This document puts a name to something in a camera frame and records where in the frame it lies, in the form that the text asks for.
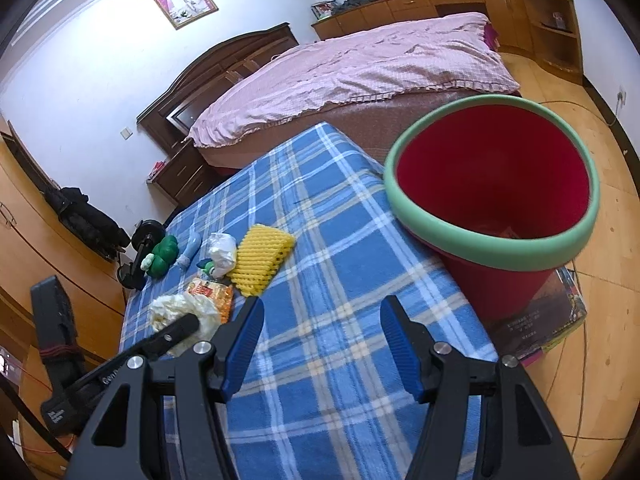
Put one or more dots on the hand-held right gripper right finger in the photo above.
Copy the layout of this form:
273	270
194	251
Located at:
400	345

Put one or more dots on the framed wall photo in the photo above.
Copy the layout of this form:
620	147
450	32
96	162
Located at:
182	2

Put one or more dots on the magenta cloth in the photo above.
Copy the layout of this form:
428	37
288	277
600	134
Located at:
491	37

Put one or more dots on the wooden wardrobe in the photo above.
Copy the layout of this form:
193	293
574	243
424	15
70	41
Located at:
30	240

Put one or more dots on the wooden corner shelf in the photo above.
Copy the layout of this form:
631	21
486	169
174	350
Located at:
550	45

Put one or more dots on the black jacket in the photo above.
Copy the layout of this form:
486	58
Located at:
85	220

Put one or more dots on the white light switch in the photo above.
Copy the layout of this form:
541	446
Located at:
126	133

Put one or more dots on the pasta packet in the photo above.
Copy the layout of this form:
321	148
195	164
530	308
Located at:
210	292

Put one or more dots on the white plastic bag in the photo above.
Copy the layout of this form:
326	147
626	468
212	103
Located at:
222	252

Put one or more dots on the green clover-shaped toy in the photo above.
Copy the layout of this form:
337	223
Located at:
165	252

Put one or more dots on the small glass item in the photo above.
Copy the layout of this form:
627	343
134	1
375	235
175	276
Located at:
560	21

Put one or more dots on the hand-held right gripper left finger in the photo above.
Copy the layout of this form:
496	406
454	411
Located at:
245	345

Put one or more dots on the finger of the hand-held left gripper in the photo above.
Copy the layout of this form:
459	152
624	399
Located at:
175	332

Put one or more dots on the pink bedspread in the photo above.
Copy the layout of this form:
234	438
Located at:
350	65

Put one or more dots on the dark wooden bed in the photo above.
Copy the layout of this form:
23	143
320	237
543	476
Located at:
220	65

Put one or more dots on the yellow foam net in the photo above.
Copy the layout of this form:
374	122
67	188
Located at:
260	255

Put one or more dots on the row of books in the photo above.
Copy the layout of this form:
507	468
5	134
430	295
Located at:
323	8

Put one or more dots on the dark wooden nightstand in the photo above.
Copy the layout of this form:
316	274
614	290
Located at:
185	175

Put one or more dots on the dark grey clothes pile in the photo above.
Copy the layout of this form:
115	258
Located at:
356	1

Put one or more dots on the small red item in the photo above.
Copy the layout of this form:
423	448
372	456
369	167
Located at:
160	166

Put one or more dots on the white sock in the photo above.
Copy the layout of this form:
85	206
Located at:
190	247

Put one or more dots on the low wooden cabinet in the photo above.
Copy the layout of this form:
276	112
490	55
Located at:
400	7

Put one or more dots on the blue plaid blanket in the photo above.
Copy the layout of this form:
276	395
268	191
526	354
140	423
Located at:
325	240

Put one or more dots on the red bin with green rim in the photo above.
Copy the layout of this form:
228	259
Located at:
500	160

